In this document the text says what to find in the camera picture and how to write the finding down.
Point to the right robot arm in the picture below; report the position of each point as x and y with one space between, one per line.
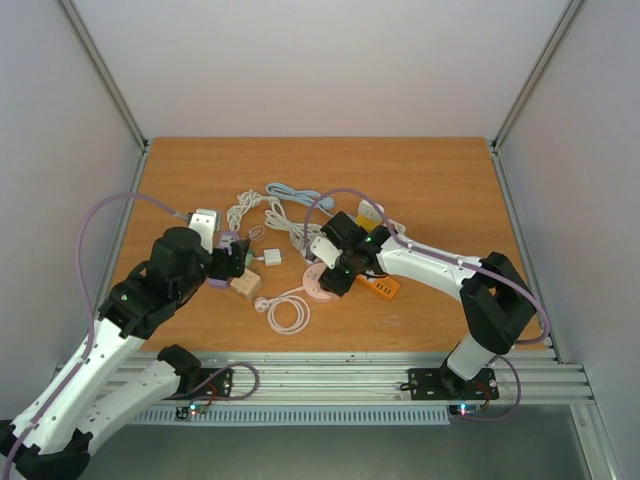
496 302

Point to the white cube socket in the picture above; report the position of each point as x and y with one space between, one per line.
398 227

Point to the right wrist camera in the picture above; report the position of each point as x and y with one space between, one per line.
322 249

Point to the beige cube socket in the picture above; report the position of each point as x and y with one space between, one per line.
248 285

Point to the yellow cube socket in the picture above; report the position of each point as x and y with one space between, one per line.
367 223

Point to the white plug adapter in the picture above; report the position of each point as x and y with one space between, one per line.
371 211

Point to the pink round socket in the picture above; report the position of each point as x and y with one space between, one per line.
311 284

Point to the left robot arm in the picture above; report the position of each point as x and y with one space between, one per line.
56 436

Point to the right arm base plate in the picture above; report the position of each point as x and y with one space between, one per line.
434 384

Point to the orange power strip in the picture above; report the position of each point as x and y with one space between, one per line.
385 287

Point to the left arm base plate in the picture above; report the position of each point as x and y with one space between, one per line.
210 382

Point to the white usb charger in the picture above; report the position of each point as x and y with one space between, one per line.
272 257

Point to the purple power strip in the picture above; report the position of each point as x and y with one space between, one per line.
220 284

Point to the green small adapter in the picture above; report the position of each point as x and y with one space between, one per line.
249 258

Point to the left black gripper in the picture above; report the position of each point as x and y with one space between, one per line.
224 270

